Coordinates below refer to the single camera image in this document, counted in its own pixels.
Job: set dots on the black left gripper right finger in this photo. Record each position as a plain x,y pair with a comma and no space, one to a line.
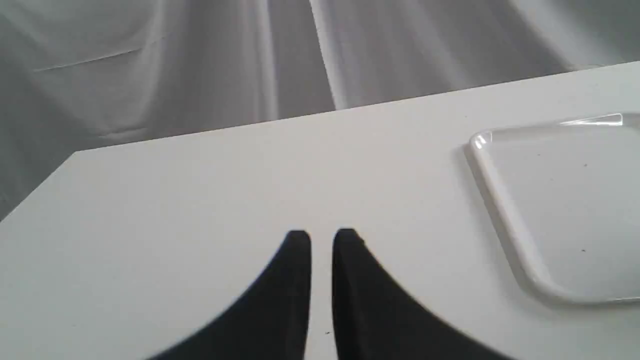
375,319

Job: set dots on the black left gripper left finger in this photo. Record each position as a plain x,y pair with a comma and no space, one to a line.
270,321

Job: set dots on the clear plastic tray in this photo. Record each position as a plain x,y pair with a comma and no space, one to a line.
568,196

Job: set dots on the grey backdrop cloth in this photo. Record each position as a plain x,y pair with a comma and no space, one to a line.
84,74

